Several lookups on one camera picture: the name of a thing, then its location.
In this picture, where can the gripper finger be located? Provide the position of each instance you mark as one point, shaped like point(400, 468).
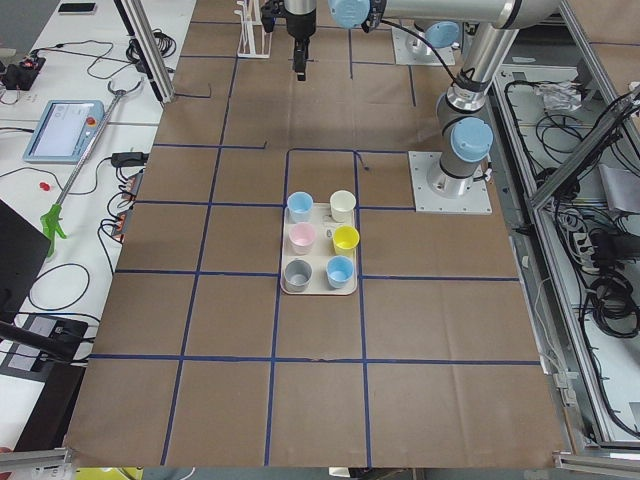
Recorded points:
point(297, 59)
point(304, 58)

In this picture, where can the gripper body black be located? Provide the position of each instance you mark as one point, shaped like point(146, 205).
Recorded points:
point(299, 26)

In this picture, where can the light blue cup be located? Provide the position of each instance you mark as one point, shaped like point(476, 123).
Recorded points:
point(340, 270)
point(300, 205)

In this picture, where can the cream white cup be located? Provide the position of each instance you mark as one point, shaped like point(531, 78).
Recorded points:
point(342, 204)

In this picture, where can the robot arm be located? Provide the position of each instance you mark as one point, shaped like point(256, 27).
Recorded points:
point(466, 138)
point(440, 33)

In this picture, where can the pink cup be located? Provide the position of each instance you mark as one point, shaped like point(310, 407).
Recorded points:
point(302, 237)

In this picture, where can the yellow cup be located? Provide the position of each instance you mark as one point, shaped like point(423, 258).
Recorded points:
point(345, 240)

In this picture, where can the grey cup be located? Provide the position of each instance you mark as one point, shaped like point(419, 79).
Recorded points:
point(297, 275)

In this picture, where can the black power adapter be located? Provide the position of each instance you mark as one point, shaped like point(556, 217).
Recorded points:
point(129, 159)

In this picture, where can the cream serving tray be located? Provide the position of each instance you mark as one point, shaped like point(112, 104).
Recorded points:
point(320, 254)

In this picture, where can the black smartphone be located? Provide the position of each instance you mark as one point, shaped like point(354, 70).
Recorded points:
point(77, 8)

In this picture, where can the teach pendant tablet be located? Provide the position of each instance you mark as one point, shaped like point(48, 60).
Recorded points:
point(64, 131)

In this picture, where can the black monitor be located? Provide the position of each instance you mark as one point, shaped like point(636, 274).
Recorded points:
point(23, 252)

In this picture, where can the white wire cup rack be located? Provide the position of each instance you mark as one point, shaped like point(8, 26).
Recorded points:
point(254, 41)

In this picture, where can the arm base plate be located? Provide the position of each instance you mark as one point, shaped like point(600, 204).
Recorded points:
point(437, 193)
point(409, 50)

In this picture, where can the aluminium frame post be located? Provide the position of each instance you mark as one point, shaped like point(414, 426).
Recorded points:
point(139, 30)

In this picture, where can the green handled reacher grabber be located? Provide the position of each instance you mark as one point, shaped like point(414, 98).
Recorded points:
point(50, 221)

